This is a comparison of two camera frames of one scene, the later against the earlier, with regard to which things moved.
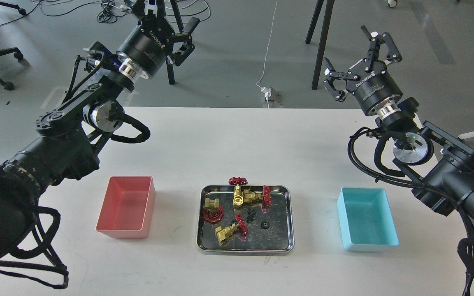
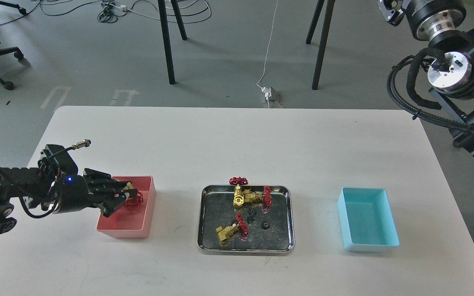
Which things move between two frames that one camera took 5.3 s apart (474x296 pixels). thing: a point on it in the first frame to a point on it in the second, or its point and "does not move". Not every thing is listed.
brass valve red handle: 251,197 does not move
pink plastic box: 128,208 does not move
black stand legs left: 161,12 does not move
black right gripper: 374,86 to 434,20
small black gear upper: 251,215 does not move
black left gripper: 149,43 to 78,193
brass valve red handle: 214,212 to 135,200
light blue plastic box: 365,219 does not move
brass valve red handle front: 223,235 does not move
